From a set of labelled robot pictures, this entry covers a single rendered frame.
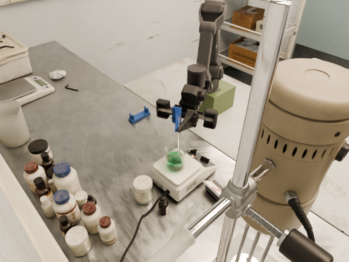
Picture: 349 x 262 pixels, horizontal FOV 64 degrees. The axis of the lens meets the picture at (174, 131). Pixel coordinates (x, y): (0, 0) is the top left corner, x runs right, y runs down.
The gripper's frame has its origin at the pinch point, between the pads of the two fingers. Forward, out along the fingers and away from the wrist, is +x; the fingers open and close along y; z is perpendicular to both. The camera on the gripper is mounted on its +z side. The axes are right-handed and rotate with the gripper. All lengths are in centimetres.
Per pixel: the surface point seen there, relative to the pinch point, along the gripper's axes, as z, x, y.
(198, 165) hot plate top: -16.9, -1.4, 5.9
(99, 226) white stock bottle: -18.7, 27.4, -13.7
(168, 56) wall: -72, -179, -71
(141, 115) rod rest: -25.0, -29.0, -27.5
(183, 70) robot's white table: -26, -77, -23
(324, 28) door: -67, -293, 74
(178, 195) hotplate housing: -21.4, 8.6, 2.4
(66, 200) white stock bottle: -15.3, 25.1, -25.1
